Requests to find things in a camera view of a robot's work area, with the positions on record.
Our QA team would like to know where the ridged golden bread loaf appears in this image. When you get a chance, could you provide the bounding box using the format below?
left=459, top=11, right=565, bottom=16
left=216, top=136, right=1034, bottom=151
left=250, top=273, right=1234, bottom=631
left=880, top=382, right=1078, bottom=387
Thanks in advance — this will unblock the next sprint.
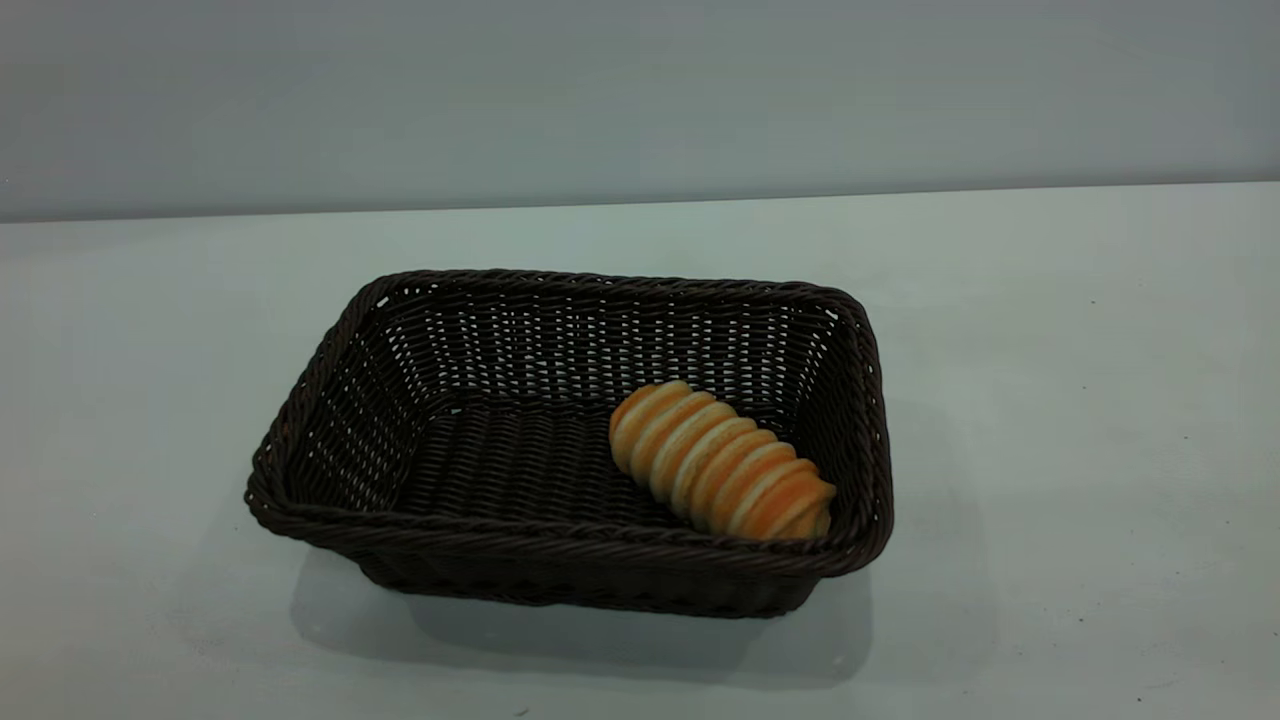
left=608, top=379, right=838, bottom=542

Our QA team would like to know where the black woven wicker basket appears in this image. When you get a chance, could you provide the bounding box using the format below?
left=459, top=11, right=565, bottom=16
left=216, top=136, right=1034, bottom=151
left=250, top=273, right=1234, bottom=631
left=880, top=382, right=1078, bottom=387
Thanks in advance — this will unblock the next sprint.
left=244, top=268, right=895, bottom=619

